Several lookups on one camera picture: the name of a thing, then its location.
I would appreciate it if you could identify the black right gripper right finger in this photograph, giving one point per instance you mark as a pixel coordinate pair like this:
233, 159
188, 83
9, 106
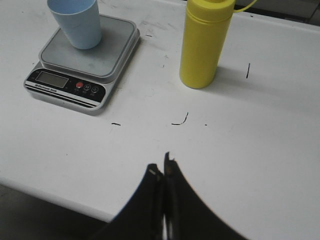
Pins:
187, 217

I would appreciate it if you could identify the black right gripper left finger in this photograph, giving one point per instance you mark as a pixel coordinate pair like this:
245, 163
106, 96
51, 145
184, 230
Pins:
142, 216

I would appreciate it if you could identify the yellow squeeze bottle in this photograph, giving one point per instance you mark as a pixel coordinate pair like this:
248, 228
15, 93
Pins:
205, 29

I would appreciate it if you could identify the light blue plastic cup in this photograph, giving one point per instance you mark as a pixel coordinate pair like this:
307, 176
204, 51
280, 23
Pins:
79, 20

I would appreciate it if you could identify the silver digital kitchen scale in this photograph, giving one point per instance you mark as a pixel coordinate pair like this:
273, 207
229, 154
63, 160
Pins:
83, 80

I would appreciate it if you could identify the stainless steel back counter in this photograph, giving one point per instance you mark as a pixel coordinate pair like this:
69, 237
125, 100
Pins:
303, 11

